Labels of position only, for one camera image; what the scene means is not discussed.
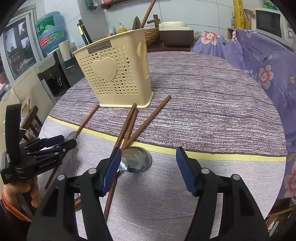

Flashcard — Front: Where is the wooden chair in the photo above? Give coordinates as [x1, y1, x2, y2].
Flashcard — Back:
[19, 105, 43, 141]

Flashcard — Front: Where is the white paper cup tube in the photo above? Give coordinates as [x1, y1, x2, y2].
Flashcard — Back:
[59, 40, 72, 62]

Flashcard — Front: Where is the left hand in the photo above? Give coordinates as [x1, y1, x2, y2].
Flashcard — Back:
[2, 177, 40, 210]

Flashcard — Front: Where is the blue water bottle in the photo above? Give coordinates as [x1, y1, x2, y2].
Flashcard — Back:
[36, 11, 67, 55]

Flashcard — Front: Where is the white water dispenser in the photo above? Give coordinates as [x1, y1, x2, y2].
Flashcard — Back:
[35, 49, 84, 102]

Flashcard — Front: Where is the yellow soap bottle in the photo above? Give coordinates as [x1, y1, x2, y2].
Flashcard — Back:
[117, 23, 127, 34]

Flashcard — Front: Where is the bronze faucet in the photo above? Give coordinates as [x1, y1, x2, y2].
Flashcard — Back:
[147, 15, 160, 28]

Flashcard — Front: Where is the large spoon wooden handle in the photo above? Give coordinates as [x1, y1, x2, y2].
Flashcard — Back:
[74, 146, 153, 212]

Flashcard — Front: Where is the black utensil in holder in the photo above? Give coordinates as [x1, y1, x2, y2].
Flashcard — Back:
[77, 20, 93, 45]

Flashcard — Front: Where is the orange sleeve cuff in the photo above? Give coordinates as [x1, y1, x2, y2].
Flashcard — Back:
[1, 183, 32, 222]

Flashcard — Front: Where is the woven basket sink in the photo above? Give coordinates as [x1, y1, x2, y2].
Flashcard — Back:
[144, 28, 159, 45]

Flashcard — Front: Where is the cream plastic utensil holder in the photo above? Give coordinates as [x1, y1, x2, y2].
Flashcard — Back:
[74, 28, 154, 108]

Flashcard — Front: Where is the purple striped tablecloth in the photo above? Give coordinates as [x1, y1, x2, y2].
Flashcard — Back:
[38, 51, 289, 241]

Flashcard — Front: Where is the yellow paper roll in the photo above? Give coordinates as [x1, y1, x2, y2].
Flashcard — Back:
[233, 0, 245, 30]

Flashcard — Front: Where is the purple floral cloth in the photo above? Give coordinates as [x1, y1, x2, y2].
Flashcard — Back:
[193, 29, 295, 199]

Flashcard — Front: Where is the brown wooden chopstick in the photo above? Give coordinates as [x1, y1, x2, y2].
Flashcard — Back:
[103, 103, 138, 222]
[121, 95, 171, 150]
[123, 108, 138, 146]

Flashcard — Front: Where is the chopstick in holder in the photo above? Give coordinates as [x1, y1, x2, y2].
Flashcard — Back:
[141, 0, 156, 28]

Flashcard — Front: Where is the white brown rice cooker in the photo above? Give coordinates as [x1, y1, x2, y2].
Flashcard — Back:
[159, 21, 194, 48]

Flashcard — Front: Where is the white microwave oven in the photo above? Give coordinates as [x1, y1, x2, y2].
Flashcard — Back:
[255, 8, 295, 48]

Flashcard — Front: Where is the small spoon wooden handle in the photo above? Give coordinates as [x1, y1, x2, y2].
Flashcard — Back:
[44, 105, 99, 190]

